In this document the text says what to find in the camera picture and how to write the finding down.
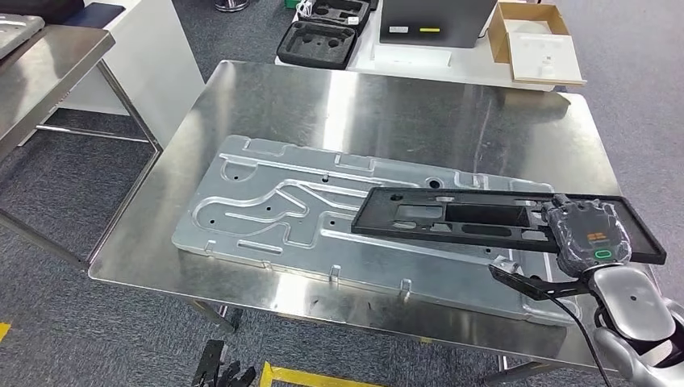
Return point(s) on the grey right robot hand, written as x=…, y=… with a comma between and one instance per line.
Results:
x=588, y=235

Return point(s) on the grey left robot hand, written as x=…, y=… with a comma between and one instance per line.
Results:
x=222, y=374

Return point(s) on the black plastic panel part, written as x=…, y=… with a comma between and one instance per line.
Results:
x=384, y=219

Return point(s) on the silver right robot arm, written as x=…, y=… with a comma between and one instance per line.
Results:
x=636, y=310

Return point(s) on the stainless steel workbench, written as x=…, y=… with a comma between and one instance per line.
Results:
x=374, y=107

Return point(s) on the white foam lid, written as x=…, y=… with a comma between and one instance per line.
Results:
x=545, y=59

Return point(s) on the white table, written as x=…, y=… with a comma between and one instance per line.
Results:
x=465, y=66

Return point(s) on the brown cardboard box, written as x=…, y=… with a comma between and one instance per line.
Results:
x=499, y=32

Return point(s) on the black equipment case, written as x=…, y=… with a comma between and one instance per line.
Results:
x=438, y=21

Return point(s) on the white cabinet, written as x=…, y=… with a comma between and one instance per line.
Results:
x=155, y=59

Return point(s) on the black foam tray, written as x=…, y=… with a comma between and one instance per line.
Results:
x=315, y=45
x=342, y=13

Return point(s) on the stainless steel side table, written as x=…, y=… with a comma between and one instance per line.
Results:
x=48, y=69

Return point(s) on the round chrome base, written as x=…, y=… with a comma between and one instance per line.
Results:
x=232, y=4

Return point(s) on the dark blue pad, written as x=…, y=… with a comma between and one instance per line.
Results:
x=93, y=15

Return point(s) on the black bag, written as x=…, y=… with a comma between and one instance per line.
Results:
x=37, y=8

